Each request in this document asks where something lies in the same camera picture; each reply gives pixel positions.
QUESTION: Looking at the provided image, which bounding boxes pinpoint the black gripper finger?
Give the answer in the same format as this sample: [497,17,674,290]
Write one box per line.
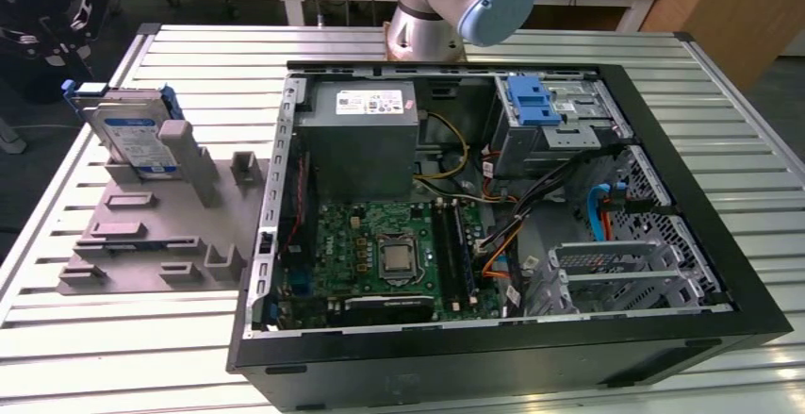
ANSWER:
[0,28,81,81]
[64,0,114,81]

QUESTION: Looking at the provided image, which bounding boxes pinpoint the hard disk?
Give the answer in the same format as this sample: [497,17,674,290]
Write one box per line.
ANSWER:
[60,81,185,182]

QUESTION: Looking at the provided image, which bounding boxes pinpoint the blue wire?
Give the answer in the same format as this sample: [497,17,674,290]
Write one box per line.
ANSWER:
[587,181,630,245]

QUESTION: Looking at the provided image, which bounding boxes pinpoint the red yellow power wire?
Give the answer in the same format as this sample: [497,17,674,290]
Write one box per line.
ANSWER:
[595,196,671,245]

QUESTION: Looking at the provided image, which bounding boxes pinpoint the metal disk bay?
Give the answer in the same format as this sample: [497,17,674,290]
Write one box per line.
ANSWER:
[525,239,725,316]

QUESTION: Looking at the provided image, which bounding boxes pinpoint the grey metal foot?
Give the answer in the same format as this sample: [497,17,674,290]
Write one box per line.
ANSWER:
[0,116,28,155]

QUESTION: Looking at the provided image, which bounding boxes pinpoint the grey parts rack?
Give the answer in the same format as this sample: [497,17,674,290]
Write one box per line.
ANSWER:
[54,120,271,296]

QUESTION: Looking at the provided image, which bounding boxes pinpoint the grey power supply unit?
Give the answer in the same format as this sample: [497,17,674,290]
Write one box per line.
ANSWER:
[294,78,421,203]

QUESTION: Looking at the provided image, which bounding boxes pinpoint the green motherboard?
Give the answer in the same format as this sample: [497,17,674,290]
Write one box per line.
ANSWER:
[275,199,507,328]

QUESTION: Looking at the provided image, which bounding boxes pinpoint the CPU socket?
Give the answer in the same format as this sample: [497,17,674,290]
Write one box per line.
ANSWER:
[373,231,423,289]

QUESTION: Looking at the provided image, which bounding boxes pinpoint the silver CPU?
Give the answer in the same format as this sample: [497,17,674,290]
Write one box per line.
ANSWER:
[379,243,415,276]

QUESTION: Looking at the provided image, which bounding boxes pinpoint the blue drive latch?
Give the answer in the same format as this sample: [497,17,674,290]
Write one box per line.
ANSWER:
[505,76,561,127]

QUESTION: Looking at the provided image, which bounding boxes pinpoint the metal optical drive cage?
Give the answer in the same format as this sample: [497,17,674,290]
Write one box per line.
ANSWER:
[489,74,634,179]

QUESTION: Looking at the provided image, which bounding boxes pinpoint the black RAM slot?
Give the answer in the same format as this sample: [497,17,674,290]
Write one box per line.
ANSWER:
[431,199,458,306]

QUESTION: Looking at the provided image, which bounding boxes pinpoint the black graphics card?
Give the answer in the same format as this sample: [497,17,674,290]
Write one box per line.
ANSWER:
[323,293,435,326]

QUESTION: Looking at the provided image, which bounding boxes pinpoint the black PC case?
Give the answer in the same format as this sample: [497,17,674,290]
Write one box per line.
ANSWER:
[225,58,794,413]

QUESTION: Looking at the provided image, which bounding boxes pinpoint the brown wooden cabinet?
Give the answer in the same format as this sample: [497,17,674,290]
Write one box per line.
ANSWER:
[639,0,805,90]

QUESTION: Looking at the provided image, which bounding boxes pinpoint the thin red wire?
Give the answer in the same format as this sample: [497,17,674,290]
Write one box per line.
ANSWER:
[285,153,310,251]

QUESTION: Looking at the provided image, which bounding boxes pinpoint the yellow wires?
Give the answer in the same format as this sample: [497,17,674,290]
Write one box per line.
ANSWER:
[413,110,471,182]

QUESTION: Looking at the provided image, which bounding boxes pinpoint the black wire bundle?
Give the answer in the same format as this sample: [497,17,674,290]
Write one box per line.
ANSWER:
[475,154,609,257]

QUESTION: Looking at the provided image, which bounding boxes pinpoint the orange wires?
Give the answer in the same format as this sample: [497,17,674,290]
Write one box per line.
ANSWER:
[481,253,510,286]

